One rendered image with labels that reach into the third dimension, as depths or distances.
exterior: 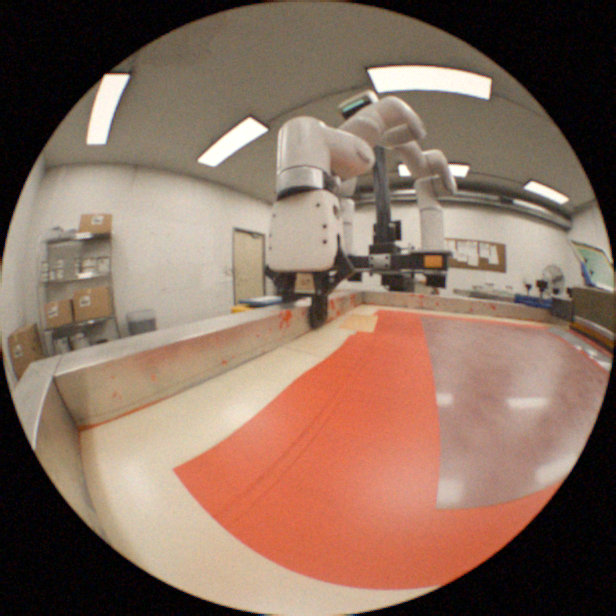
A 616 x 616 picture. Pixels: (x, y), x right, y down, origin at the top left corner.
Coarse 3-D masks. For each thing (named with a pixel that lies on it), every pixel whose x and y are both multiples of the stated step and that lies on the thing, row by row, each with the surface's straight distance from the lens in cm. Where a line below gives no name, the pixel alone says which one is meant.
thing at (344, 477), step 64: (320, 384) 12; (384, 384) 13; (448, 384) 15; (512, 384) 18; (576, 384) 25; (256, 448) 9; (320, 448) 9; (384, 448) 9; (448, 448) 10; (512, 448) 12; (576, 448) 16; (256, 512) 7; (320, 512) 7; (384, 512) 8; (448, 512) 8; (512, 512) 10; (320, 576) 7; (384, 576) 7; (448, 576) 8
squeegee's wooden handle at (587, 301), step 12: (576, 288) 58; (588, 288) 55; (576, 300) 57; (588, 300) 54; (600, 300) 52; (612, 300) 50; (576, 312) 57; (588, 312) 54; (600, 312) 52; (612, 312) 50; (600, 324) 51; (612, 324) 49
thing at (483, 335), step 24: (384, 312) 38; (408, 312) 40; (384, 336) 23; (408, 336) 24; (432, 336) 25; (456, 336) 27; (480, 336) 30; (504, 336) 33; (528, 336) 38; (552, 336) 45; (576, 336) 57
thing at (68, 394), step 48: (144, 336) 14; (192, 336) 12; (240, 336) 14; (288, 336) 19; (48, 384) 12; (96, 384) 12; (144, 384) 12; (192, 384) 13; (48, 432) 10; (96, 528) 9
